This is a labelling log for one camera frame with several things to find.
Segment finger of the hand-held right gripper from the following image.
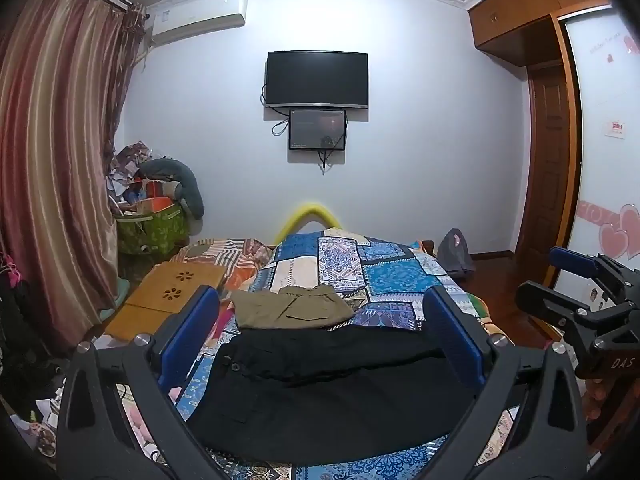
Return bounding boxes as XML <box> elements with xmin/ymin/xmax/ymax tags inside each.
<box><xmin>549</xmin><ymin>246</ymin><xmax>607</xmax><ymax>282</ymax></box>
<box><xmin>515</xmin><ymin>281</ymin><xmax>597</xmax><ymax>333</ymax></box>

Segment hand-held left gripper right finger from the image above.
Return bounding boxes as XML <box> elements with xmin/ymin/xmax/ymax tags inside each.
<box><xmin>419</xmin><ymin>286</ymin><xmax>589</xmax><ymax>480</ymax></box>

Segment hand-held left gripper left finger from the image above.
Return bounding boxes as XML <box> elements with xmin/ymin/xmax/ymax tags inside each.
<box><xmin>56</xmin><ymin>285</ymin><xmax>223</xmax><ymax>480</ymax></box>

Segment black pants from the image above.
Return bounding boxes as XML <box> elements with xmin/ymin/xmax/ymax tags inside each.
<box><xmin>187</xmin><ymin>325</ymin><xmax>482</xmax><ymax>463</ymax></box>

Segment khaki pants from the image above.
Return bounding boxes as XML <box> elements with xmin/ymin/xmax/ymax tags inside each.
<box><xmin>231</xmin><ymin>284</ymin><xmax>356</xmax><ymax>331</ymax></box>

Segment person's right hand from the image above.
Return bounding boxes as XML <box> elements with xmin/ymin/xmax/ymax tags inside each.
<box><xmin>582</xmin><ymin>377</ymin><xmax>615</xmax><ymax>447</ymax></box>

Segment wooden lap table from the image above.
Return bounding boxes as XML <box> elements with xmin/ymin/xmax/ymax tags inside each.
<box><xmin>105</xmin><ymin>258</ymin><xmax>228</xmax><ymax>342</ymax></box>

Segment grey plastic bag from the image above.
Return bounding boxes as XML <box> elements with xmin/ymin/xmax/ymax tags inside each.
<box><xmin>436</xmin><ymin>228</ymin><xmax>476</xmax><ymax>277</ymax></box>

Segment striped orange blanket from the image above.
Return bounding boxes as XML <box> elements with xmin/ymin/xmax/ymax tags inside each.
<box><xmin>180</xmin><ymin>237</ymin><xmax>275</xmax><ymax>292</ymax></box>

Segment blue patchwork blanket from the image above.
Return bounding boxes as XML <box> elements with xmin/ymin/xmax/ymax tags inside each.
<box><xmin>170</xmin><ymin>227</ymin><xmax>521</xmax><ymax>480</ymax></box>

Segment brown wooden door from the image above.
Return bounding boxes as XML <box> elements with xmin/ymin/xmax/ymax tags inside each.
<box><xmin>514</xmin><ymin>60</ymin><xmax>577</xmax><ymax>257</ymax></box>

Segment white heart print wardrobe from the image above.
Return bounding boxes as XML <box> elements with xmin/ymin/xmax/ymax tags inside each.
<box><xmin>547</xmin><ymin>4</ymin><xmax>640</xmax><ymax>311</ymax></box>

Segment green storage box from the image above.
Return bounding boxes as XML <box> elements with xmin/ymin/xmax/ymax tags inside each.
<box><xmin>116</xmin><ymin>202</ymin><xmax>191</xmax><ymax>257</ymax></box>

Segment grey neck pillow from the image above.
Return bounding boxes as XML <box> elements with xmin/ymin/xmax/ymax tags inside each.
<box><xmin>137</xmin><ymin>158</ymin><xmax>206</xmax><ymax>220</ymax></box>

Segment yellow foam tube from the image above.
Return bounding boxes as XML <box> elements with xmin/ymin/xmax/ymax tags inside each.
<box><xmin>274</xmin><ymin>202</ymin><xmax>343</xmax><ymax>241</ymax></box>

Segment pile of dark clothes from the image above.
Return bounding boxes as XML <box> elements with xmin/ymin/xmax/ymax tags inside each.
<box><xmin>0</xmin><ymin>250</ymin><xmax>68</xmax><ymax>411</ymax></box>

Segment floor clutter pile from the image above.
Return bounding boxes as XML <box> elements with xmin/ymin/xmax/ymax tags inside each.
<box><xmin>17</xmin><ymin>395</ymin><xmax>68</xmax><ymax>458</ymax></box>

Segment striped pink curtain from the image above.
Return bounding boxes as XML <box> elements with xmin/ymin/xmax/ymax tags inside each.
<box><xmin>0</xmin><ymin>0</ymin><xmax>147</xmax><ymax>322</ymax></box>

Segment small black monitor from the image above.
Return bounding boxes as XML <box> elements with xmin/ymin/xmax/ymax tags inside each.
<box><xmin>288</xmin><ymin>108</ymin><xmax>348</xmax><ymax>152</ymax></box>

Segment wooden overhead cabinet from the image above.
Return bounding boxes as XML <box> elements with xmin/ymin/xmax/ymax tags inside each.
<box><xmin>467</xmin><ymin>0</ymin><xmax>617</xmax><ymax>67</ymax></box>

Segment white air conditioner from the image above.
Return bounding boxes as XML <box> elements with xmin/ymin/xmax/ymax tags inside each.
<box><xmin>150</xmin><ymin>0</ymin><xmax>249</xmax><ymax>50</ymax></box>

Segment black monitor cable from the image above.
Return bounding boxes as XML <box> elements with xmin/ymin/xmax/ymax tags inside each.
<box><xmin>319</xmin><ymin>132</ymin><xmax>348</xmax><ymax>176</ymax></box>

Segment black television cable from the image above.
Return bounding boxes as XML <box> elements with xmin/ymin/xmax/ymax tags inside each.
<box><xmin>260</xmin><ymin>82</ymin><xmax>292</xmax><ymax>137</ymax></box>

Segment black wall television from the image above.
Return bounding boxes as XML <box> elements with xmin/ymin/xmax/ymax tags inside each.
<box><xmin>264</xmin><ymin>51</ymin><xmax>370</xmax><ymax>110</ymax></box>

